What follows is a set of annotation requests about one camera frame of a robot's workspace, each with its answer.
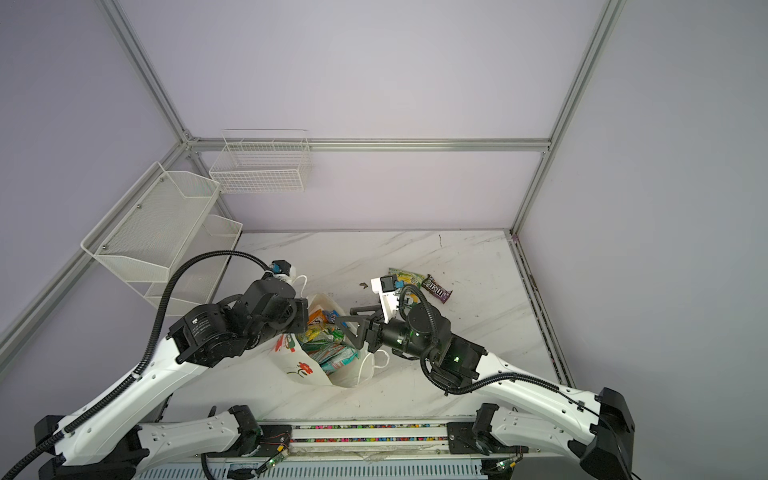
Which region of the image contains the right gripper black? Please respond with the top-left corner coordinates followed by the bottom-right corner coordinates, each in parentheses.
top-left (333, 302), bottom-right (434, 361)

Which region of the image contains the teal snack packet top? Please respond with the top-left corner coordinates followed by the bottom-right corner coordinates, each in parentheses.
top-left (315, 344), bottom-right (359, 375)

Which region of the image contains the orange snack packet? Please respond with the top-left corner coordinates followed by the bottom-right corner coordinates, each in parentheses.
top-left (308, 308), bottom-right (329, 326)

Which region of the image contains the white floral paper bag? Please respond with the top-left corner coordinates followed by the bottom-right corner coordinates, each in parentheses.
top-left (268, 294), bottom-right (390, 389)

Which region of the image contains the green snack packet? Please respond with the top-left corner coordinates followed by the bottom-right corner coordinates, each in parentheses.
top-left (296, 324), bottom-right (345, 354)

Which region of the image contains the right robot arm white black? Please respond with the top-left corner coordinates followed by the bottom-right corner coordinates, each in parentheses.
top-left (333, 303), bottom-right (636, 479)

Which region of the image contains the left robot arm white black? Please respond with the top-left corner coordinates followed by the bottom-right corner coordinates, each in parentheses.
top-left (35, 277), bottom-right (309, 479)

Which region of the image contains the yellow-green snack packet back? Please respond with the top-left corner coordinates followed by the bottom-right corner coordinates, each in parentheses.
top-left (388, 268), bottom-right (426, 289)

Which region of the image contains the brown purple candy bar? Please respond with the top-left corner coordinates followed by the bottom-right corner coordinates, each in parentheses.
top-left (421, 275), bottom-right (453, 304)

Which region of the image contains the lower white mesh shelf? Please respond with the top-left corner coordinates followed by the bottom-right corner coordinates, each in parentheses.
top-left (166, 214), bottom-right (242, 317)

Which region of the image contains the white mesh shelf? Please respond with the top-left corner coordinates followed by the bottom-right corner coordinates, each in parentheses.
top-left (80, 162), bottom-right (221, 283)
top-left (166, 214), bottom-right (242, 317)

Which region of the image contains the upper white mesh shelf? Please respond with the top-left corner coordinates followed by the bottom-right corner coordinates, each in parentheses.
top-left (80, 162), bottom-right (221, 283)

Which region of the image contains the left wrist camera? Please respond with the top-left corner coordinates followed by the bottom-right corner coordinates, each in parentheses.
top-left (270, 260), bottom-right (292, 276)

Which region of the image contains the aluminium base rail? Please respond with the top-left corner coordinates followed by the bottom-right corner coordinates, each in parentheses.
top-left (107, 415), bottom-right (625, 480)

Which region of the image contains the white wire basket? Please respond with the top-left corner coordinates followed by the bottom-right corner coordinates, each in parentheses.
top-left (209, 129), bottom-right (312, 194)

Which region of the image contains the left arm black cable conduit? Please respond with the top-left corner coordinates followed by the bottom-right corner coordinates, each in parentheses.
top-left (0, 250), bottom-right (272, 480)

